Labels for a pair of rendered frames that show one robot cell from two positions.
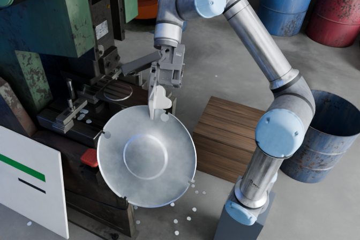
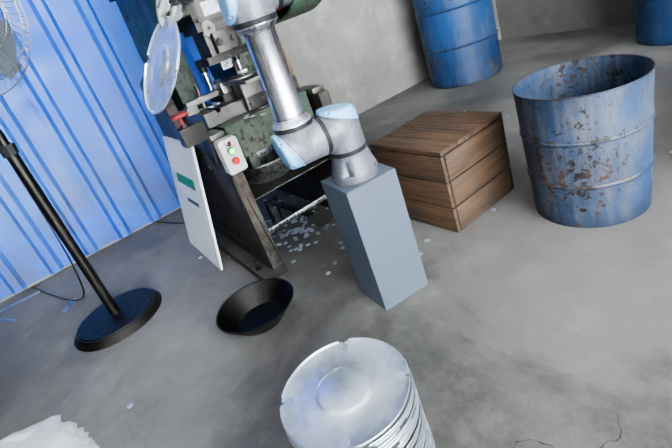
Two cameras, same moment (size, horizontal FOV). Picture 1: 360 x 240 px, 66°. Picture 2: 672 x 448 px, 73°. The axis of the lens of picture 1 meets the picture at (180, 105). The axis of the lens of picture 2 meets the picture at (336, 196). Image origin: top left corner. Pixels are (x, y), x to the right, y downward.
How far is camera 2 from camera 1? 1.35 m
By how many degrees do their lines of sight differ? 39
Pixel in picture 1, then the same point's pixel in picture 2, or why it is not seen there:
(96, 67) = (210, 46)
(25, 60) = not seen: hidden behind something
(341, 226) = (611, 284)
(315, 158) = (558, 160)
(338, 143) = (576, 114)
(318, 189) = (599, 236)
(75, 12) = not seen: outside the picture
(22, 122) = (175, 123)
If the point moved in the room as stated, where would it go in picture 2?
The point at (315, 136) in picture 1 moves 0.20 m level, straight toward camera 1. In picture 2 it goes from (534, 113) to (484, 137)
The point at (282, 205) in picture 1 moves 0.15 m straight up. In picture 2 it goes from (506, 253) to (499, 217)
